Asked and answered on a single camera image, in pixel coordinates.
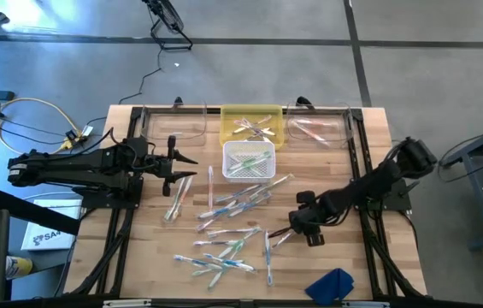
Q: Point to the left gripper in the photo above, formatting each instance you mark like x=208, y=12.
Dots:
x=160, y=164

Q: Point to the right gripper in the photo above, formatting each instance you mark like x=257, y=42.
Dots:
x=305, y=218

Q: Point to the purple toothbrush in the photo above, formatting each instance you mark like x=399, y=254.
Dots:
x=262, y=120
x=234, y=232
x=281, y=241
x=266, y=132
x=209, y=222
x=251, y=137
x=215, y=243

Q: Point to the blue toothbrush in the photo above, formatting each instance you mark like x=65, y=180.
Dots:
x=219, y=209
x=234, y=264
x=268, y=256
x=238, y=193
x=198, y=262
x=250, y=205

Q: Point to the white mesh basket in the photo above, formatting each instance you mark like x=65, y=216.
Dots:
x=232, y=147

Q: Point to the yellow plastic bin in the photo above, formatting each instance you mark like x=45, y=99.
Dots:
x=228, y=128

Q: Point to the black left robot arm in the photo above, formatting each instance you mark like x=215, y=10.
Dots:
x=74, y=164

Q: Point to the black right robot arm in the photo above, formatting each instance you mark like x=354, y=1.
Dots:
x=378, y=184

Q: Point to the clear plastic bin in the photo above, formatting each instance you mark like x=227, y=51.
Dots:
x=172, y=124
x=343, y=132

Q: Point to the black clamp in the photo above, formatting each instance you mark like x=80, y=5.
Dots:
x=178, y=102
x=303, y=101

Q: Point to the blue cloth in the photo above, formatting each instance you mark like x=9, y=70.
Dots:
x=331, y=288

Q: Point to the white LED strip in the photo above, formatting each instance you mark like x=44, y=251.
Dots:
x=365, y=304
x=127, y=303

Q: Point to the white printed box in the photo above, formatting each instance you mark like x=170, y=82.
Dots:
x=46, y=239

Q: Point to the black side desk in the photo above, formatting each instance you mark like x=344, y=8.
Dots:
x=31, y=211

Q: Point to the yellow can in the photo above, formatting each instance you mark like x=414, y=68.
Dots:
x=19, y=267

